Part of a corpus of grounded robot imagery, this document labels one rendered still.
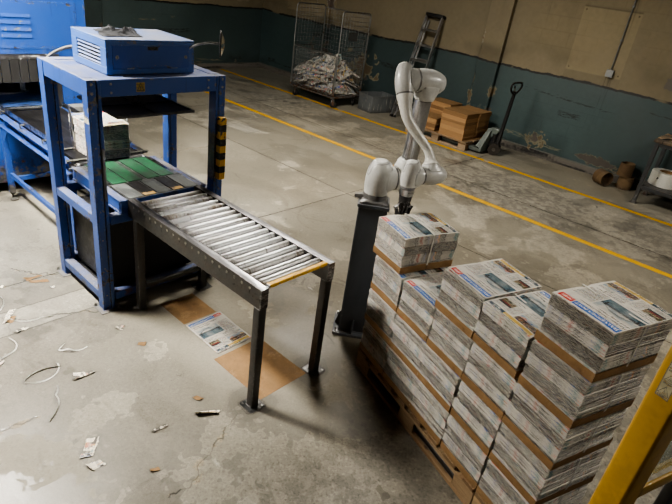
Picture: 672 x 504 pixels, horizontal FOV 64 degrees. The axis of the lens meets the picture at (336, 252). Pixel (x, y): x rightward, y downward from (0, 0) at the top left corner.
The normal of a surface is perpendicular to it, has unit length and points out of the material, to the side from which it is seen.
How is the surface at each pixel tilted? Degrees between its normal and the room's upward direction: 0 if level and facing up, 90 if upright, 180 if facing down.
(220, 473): 0
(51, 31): 90
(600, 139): 90
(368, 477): 0
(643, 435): 90
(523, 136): 90
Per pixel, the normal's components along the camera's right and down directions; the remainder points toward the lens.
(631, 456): -0.88, 0.11
